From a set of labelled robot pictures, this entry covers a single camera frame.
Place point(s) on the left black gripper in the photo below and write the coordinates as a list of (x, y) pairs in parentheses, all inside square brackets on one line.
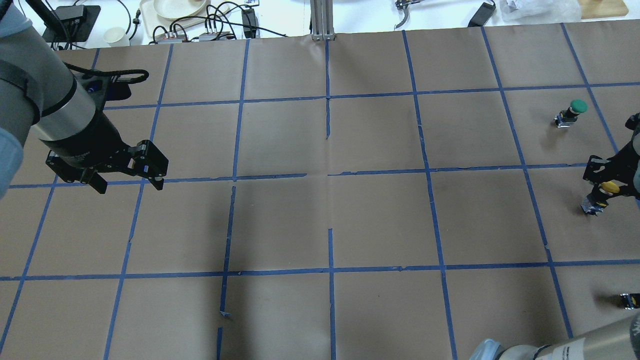
[(91, 141)]

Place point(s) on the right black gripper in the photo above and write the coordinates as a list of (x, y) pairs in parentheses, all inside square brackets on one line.
[(621, 166)]

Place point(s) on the yellow push button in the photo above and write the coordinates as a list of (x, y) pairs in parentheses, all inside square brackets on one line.
[(596, 201)]

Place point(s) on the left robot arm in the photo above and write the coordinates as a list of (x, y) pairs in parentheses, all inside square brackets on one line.
[(63, 105)]

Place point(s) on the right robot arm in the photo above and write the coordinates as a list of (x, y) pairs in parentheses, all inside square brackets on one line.
[(616, 341)]

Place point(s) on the green push button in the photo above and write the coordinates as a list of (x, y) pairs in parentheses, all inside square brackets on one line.
[(566, 118)]

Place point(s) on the small black button base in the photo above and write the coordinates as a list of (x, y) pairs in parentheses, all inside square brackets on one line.
[(629, 300)]

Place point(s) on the white paper cup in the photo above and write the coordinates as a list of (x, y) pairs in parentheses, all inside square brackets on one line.
[(116, 37)]

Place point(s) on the wooden cutting board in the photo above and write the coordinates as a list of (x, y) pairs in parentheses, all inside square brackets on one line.
[(601, 9)]

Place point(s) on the beige plate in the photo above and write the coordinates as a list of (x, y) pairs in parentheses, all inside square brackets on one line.
[(174, 9)]

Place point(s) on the clear plastic bag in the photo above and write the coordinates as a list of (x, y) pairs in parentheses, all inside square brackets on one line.
[(540, 11)]

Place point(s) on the black power adapter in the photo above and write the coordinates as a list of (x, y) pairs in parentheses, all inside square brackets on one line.
[(483, 14)]

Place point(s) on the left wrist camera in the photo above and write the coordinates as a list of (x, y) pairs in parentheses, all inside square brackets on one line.
[(104, 86)]

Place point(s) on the black camera stand base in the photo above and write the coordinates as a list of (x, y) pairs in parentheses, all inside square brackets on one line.
[(78, 22)]

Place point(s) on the aluminium frame post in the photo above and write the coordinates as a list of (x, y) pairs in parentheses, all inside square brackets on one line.
[(322, 20)]

